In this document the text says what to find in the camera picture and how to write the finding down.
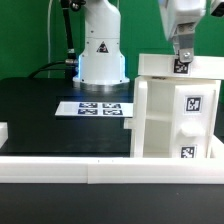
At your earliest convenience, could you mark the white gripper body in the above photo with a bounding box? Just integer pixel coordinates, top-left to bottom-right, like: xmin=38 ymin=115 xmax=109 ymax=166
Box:
xmin=158 ymin=0 xmax=206 ymax=43

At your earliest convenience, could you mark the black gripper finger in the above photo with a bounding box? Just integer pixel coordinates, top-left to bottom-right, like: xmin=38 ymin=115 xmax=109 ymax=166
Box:
xmin=173 ymin=23 xmax=195 ymax=63

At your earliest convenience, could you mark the white cabinet top block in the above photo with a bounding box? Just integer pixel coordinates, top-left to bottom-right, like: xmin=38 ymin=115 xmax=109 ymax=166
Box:
xmin=138 ymin=54 xmax=224 ymax=80

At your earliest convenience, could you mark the white cabinet body box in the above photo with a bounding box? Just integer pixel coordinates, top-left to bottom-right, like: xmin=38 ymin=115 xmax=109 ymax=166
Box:
xmin=131 ymin=76 xmax=220 ymax=158

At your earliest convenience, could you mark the white cabinet door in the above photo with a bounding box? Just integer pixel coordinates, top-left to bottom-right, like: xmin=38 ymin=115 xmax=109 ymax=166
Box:
xmin=169 ymin=84 xmax=216 ymax=159
xmin=124 ymin=77 xmax=148 ymax=158

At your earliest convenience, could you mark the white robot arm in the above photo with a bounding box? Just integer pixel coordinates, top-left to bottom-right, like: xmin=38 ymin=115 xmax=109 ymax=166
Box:
xmin=59 ymin=0 xmax=206 ymax=91

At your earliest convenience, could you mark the white fiducial marker sheet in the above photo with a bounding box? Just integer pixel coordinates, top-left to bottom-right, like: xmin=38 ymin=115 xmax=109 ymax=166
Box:
xmin=55 ymin=101 xmax=133 ymax=117

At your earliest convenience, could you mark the black cable bundle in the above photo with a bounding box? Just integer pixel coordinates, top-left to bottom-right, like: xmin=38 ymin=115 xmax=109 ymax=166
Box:
xmin=28 ymin=0 xmax=87 ymax=80

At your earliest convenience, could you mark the white thin cable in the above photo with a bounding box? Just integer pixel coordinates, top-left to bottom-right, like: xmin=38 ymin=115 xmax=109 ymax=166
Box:
xmin=47 ymin=0 xmax=55 ymax=79

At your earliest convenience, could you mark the white U-shaped fence frame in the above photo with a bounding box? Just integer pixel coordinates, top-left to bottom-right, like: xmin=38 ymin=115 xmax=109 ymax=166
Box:
xmin=0 ymin=121 xmax=224 ymax=185

